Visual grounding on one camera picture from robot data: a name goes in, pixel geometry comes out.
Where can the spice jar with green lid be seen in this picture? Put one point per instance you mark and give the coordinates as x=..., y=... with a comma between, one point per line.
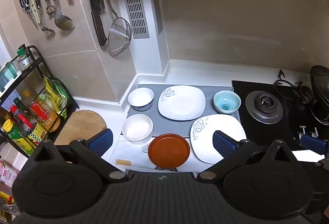
x=24, y=57

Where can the red label sauce bottle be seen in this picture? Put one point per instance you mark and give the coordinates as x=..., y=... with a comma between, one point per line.
x=42, y=115

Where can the green bottle with yellow cap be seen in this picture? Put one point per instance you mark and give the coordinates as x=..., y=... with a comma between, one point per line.
x=15, y=134

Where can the white vent hood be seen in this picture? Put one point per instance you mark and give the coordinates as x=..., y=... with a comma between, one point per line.
x=134, y=7

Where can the black glass gas stove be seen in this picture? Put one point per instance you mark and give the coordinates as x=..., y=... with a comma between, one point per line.
x=282, y=121

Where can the plain white bowl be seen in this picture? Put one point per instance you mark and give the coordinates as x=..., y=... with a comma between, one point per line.
x=137, y=127

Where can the black pan support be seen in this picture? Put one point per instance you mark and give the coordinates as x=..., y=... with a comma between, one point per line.
x=287, y=85

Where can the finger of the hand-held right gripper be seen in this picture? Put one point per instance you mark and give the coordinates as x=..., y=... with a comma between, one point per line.
x=312, y=143

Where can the white bowl with blue rim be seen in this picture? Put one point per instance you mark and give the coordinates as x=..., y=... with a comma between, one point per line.
x=140, y=98

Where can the teal plastic container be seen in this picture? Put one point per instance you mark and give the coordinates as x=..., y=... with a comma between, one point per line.
x=7, y=73

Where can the yellow oil bottle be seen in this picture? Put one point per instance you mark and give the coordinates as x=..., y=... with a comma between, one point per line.
x=27, y=95

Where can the dark wok with glass lid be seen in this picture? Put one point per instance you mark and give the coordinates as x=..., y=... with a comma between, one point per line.
x=320, y=95

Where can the yellow green snack bag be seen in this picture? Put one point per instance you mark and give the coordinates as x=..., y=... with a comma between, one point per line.
x=55, y=97

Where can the brown round plate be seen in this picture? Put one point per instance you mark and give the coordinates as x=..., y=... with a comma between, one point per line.
x=169, y=150

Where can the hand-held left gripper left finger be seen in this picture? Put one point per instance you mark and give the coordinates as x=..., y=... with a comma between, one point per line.
x=101, y=140

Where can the dark bottle with red cap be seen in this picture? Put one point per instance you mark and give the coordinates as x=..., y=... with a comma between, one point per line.
x=21, y=117

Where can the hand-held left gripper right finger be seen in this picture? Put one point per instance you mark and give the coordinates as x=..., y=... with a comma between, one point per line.
x=223, y=143

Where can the grey drying mat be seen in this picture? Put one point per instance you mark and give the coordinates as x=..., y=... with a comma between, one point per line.
x=180, y=125

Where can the pale green peeler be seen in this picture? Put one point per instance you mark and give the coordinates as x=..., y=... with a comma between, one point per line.
x=34, y=8

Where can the teal ceramic bowl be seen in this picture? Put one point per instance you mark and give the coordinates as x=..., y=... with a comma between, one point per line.
x=227, y=102

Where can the round metal stove burner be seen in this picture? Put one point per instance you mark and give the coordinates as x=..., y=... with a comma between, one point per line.
x=264, y=107

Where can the white square floral plate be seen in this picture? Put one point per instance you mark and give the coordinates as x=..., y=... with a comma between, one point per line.
x=181, y=102
x=205, y=134

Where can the stove control knob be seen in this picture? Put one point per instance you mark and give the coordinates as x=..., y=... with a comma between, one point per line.
x=302, y=134
x=314, y=133

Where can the round wooden cutting board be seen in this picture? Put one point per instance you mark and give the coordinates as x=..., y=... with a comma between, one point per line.
x=82, y=122

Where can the long dark hanging knife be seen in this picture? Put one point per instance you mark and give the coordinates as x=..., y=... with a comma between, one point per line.
x=96, y=13

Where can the white printed cloth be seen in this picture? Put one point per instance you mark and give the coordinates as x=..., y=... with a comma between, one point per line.
x=131, y=153

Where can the pink printed package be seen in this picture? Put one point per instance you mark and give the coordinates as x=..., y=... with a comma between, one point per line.
x=7, y=175

